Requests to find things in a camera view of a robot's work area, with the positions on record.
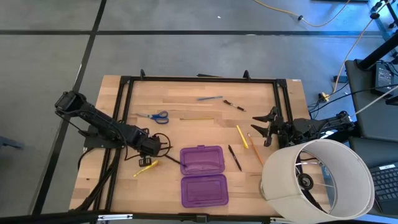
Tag black stand beam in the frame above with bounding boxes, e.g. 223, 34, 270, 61
356, 32, 398, 71

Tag tan cable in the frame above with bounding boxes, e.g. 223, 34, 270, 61
332, 0, 393, 94

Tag blue translucent pen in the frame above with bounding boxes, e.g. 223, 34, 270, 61
197, 95, 224, 102

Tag purple plastic supply box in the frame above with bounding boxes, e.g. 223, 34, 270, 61
179, 144, 230, 208

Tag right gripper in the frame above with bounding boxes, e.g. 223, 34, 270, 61
250, 106, 296, 149

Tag laptop computer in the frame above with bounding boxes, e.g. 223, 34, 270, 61
368, 161, 398, 216

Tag black cable bundle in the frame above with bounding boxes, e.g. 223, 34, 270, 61
73, 147, 123, 212

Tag black aluminium table frame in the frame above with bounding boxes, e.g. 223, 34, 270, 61
93, 75, 295, 214

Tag dark grey desk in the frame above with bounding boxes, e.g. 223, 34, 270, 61
344, 58, 398, 217

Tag orange pencil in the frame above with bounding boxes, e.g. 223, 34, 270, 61
246, 133, 265, 167

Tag white cable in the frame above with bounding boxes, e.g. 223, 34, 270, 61
354, 93, 398, 116

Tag black power adapter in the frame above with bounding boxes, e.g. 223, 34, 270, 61
374, 63, 396, 96

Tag yellow cable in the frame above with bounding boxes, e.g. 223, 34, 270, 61
252, 0, 351, 28

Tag blue-handled scissors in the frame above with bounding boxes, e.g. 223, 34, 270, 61
135, 110, 170, 125

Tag yellow highlighter pen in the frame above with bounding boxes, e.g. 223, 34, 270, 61
235, 124, 250, 149
133, 159, 159, 178

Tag office chair base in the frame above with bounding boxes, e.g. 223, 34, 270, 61
369, 0, 398, 41

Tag black bottom rail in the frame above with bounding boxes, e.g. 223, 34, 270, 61
0, 210, 271, 224

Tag yellow pencil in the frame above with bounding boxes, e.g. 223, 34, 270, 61
179, 116, 215, 121

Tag black and white pen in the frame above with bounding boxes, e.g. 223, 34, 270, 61
223, 99, 247, 113

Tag silver metal bracket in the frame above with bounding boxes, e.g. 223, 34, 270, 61
97, 213, 134, 222

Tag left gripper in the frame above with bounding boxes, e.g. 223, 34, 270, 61
136, 130, 162, 167

